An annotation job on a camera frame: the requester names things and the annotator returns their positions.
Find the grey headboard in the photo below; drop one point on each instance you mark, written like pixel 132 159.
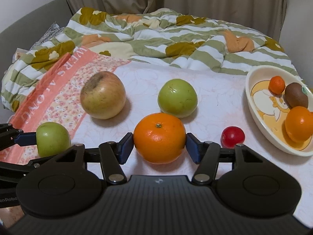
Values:
pixel 29 22

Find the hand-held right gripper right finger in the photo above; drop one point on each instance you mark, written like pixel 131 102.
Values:
pixel 193 149

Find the yellow apple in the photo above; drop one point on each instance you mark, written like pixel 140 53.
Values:
pixel 102 95

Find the brown kiwi with sticker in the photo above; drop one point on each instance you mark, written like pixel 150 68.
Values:
pixel 295 96

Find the grey patterned cloth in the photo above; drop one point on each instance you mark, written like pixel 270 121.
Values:
pixel 50 32

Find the cream plate with duck print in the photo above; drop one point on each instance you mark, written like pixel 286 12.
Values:
pixel 261 112

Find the green striped floral blanket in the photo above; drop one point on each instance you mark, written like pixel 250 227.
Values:
pixel 171 36

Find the small mandarin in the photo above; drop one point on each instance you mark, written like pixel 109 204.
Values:
pixel 276 85

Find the large orange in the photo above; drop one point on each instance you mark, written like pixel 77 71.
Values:
pixel 159 138

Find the green apple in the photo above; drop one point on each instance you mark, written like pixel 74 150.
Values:
pixel 177 97
pixel 52 138

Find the red cherry tomato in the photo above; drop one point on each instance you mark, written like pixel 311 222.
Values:
pixel 232 137

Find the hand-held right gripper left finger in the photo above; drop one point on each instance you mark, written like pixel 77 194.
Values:
pixel 126 149

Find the pink floral tablecloth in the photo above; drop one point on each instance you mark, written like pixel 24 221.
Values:
pixel 215 93

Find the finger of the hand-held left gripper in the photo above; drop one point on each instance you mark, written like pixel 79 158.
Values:
pixel 29 167
pixel 24 139

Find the beige paper packet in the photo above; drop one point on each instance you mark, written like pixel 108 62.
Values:
pixel 20 53

